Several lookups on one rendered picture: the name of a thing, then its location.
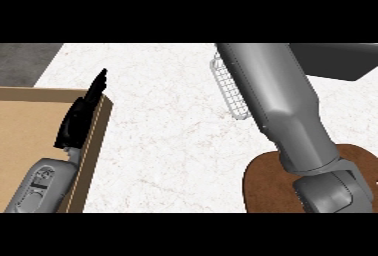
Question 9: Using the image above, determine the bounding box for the white wire tiered basket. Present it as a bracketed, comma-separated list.
[208, 52, 254, 121]

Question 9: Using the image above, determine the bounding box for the tan wooden cabinet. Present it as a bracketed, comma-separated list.
[0, 86, 115, 214]

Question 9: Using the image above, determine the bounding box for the dark grey appliance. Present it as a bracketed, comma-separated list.
[288, 43, 378, 82]

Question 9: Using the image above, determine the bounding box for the brown wooden cutting board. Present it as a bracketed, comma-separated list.
[241, 143, 378, 214]

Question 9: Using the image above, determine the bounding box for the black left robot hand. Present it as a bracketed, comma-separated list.
[53, 68, 109, 150]

